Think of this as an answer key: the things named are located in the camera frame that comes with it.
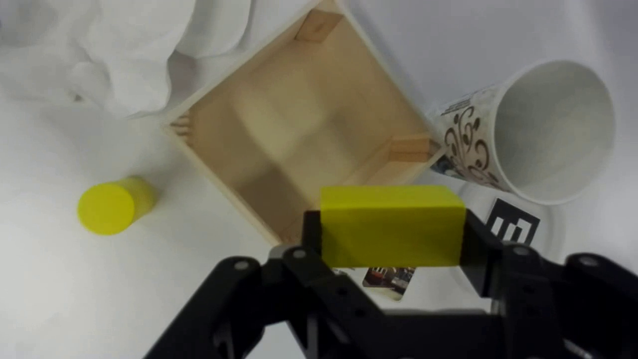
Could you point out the small labelled glass bottle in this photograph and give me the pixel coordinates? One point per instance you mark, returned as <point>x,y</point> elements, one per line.
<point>389,279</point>

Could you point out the white mug with dark pattern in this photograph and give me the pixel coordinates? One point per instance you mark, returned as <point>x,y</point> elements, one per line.
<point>538,132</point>

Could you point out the yellow cylinder block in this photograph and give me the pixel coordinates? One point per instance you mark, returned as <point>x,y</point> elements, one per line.
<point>112,206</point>

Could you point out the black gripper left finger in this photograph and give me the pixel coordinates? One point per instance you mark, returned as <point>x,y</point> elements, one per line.
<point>265,305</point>

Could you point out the square wooden box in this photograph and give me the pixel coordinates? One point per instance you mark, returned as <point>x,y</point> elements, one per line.
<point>299,126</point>

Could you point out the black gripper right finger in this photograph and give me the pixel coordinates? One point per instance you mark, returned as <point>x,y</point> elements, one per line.
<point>558,299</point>

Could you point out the crumpled white cloth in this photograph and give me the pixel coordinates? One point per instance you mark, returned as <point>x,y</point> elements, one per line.
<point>112,46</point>

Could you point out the black white marker tag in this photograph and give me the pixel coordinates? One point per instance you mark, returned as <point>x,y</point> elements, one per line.
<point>512,226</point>

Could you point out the yellow rectangular block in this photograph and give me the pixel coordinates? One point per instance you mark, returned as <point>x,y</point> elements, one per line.
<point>391,226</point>

